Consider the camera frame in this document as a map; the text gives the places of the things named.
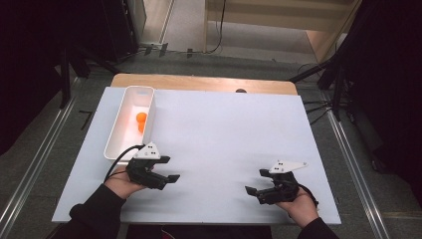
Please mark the white rectangular container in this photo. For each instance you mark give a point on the white rectangular container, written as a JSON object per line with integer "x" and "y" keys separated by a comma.
{"x": 126, "y": 142}

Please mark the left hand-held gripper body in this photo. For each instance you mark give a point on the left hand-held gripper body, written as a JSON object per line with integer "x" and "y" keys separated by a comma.
{"x": 142, "y": 172}

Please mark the person's right hand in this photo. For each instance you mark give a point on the person's right hand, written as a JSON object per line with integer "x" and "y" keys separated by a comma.
{"x": 300, "y": 208}

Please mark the dark curtain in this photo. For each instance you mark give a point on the dark curtain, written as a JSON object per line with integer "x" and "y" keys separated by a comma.
{"x": 23, "y": 66}
{"x": 391, "y": 83}

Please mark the black metal stand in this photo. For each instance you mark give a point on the black metal stand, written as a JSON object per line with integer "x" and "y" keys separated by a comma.
{"x": 66, "y": 76}

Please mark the white board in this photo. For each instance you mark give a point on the white board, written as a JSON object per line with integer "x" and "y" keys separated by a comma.
{"x": 232, "y": 132}

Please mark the dark cabinet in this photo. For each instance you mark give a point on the dark cabinet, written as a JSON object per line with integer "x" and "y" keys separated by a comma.
{"x": 117, "y": 26}

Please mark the person's left hand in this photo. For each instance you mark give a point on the person's left hand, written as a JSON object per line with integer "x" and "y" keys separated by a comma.
{"x": 122, "y": 186}

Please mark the wooden table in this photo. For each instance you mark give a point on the wooden table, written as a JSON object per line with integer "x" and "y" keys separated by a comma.
{"x": 199, "y": 83}

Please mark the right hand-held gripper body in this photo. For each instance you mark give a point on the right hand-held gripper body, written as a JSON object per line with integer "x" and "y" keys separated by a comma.
{"x": 282, "y": 191}

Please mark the beige wooden panel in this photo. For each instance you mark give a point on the beige wooden panel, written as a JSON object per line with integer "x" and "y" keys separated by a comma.
{"x": 282, "y": 15}

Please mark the metal floor rail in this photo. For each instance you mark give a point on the metal floor rail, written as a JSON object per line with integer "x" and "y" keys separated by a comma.
{"x": 356, "y": 172}
{"x": 36, "y": 159}

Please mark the black tripod stand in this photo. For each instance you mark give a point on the black tripod stand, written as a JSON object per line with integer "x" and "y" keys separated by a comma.
{"x": 336, "y": 86}

